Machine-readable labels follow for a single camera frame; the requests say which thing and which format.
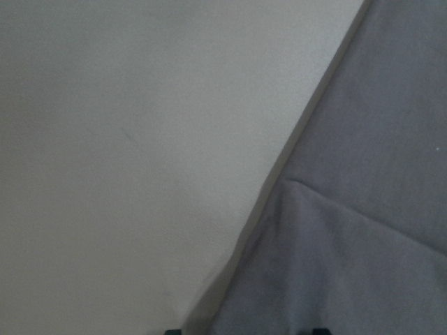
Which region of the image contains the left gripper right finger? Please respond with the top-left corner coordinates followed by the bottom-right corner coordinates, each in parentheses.
top-left (312, 328), bottom-right (331, 335)

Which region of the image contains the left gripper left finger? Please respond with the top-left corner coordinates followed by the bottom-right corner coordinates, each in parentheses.
top-left (164, 329), bottom-right (182, 335)

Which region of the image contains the dark brown t-shirt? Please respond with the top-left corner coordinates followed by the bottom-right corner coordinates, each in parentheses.
top-left (182, 1), bottom-right (446, 334)

